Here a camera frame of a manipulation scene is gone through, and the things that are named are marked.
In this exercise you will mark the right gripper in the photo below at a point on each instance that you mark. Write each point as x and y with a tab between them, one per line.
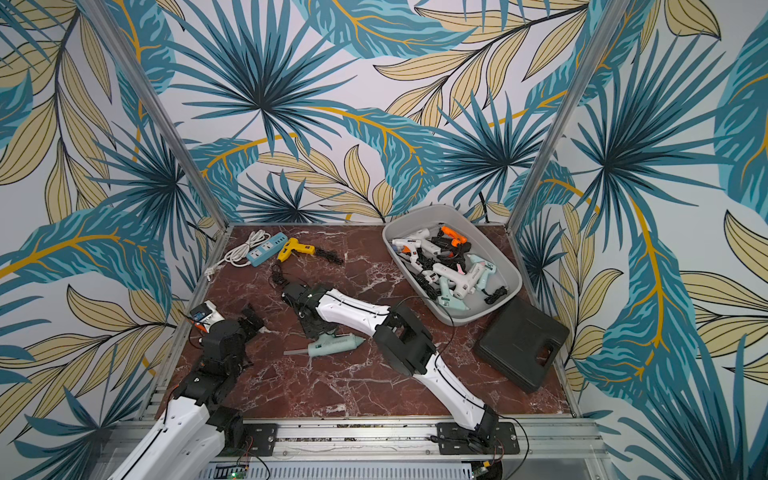
294	294

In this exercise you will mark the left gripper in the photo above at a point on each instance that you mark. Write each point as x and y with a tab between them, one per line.
251	317

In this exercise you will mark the yellow glue gun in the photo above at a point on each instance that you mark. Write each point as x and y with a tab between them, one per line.
294	246

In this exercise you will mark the black glue gun orange trigger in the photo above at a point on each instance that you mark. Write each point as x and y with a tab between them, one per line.
450	255

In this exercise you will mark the small white glue gun orange trigger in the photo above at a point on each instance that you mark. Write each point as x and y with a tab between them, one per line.
428	278

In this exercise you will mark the large white glue gun pink stick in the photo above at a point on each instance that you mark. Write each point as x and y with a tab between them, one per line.
463	283

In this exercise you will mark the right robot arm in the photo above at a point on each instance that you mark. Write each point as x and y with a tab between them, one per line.
404	342

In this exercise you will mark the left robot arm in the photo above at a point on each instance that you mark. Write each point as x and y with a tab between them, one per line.
195	426

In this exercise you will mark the grey plastic storage box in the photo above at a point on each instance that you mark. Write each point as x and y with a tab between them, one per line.
486	297

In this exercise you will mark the teal power strip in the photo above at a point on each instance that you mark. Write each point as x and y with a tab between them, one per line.
266	250

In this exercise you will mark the black case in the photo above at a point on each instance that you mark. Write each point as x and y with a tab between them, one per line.
522	343

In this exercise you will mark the orange handled pliers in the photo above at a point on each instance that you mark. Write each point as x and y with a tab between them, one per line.
195	324

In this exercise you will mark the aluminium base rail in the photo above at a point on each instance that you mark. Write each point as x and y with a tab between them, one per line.
379	448

